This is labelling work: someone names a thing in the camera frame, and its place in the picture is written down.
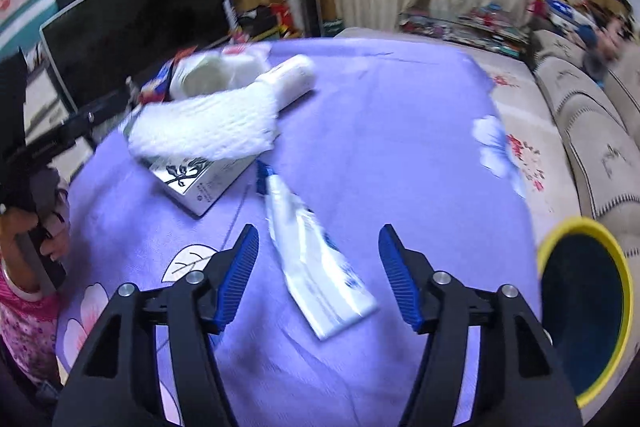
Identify white blue toothpaste tube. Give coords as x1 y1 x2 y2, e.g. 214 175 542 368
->
256 160 378 340

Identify yellow rimmed dark trash bin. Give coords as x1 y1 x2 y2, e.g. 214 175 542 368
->
537 217 634 419

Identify person's left hand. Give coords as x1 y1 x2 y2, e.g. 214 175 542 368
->
1 185 70 299

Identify black flat television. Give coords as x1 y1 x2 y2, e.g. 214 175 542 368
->
40 0 230 110

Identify red snack wrapper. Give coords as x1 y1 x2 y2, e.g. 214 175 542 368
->
138 46 196 105

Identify white patterned carton box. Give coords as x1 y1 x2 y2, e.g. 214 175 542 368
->
141 156 256 217

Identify white foam fruit net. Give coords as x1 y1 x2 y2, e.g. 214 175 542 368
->
128 82 278 161

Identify white plastic bottle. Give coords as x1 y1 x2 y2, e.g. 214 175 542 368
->
256 54 316 110

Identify beige sectional sofa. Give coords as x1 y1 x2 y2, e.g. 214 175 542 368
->
529 28 640 258

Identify purple floral tablecloth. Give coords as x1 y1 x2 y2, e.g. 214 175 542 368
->
56 39 540 426

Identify low shelf with clutter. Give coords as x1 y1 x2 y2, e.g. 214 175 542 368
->
397 3 529 58

